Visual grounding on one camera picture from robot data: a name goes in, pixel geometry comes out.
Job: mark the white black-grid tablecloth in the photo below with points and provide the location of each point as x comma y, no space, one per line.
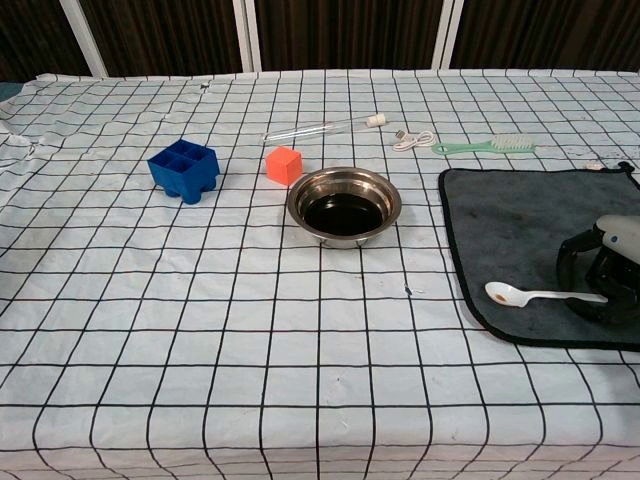
200,300

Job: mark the stainless steel bowl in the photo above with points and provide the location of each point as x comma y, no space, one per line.
310,187

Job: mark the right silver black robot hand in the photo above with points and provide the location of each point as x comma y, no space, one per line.
617,265

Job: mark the white double frame post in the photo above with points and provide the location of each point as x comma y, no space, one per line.
247,35

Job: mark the blue four-cell plastic block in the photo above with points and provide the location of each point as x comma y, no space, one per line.
192,177

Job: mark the dark grey towel mat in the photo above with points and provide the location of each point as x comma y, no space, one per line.
510,235

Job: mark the orange cube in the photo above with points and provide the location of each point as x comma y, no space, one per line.
282,167

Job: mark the glass test tube with stopper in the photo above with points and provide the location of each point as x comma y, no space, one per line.
372,120

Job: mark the white plastic spoon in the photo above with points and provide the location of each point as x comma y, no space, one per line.
500,293

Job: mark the green brush with white bristles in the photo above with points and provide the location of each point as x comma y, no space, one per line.
510,143

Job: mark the white slanted frame post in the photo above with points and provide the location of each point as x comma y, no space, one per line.
85,40

